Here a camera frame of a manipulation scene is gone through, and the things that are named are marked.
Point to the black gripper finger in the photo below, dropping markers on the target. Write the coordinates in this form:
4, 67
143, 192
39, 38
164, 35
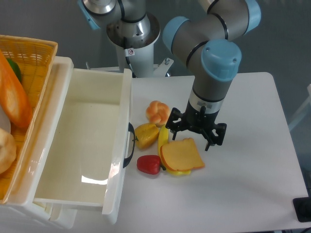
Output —
215, 135
176, 122

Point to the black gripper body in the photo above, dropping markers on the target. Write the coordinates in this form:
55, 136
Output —
198, 121

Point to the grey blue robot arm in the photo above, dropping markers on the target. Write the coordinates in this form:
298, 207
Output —
205, 47

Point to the knotted bread roll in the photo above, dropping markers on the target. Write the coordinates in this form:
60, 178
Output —
157, 113

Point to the toast bread slice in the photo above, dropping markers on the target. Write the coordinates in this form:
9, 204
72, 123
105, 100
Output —
181, 155

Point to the yellow banana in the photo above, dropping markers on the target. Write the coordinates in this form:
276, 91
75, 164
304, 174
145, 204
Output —
162, 140

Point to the yellow orange bell pepper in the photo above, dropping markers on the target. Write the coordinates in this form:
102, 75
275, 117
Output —
146, 135

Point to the red bell pepper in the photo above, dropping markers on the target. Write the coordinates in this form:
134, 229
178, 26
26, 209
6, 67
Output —
150, 164

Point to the white open drawer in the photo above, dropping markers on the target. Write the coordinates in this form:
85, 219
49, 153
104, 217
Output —
84, 167

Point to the black device at table edge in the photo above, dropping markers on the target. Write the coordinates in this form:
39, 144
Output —
302, 208

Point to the orange plastic basket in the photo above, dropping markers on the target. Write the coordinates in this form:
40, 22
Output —
34, 58

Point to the orange baguette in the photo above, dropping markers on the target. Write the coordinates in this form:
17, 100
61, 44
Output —
13, 99

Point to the green vegetable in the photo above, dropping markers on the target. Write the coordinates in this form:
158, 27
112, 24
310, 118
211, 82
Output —
15, 69

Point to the round pale bun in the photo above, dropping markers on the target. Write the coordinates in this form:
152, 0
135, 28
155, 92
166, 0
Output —
8, 150

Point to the white plastic drawer cabinet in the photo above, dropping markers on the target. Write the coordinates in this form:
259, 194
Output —
21, 213

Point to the black drawer handle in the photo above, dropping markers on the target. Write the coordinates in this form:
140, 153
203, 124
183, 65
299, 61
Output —
130, 145

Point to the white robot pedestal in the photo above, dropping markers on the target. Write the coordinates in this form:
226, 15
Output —
140, 61

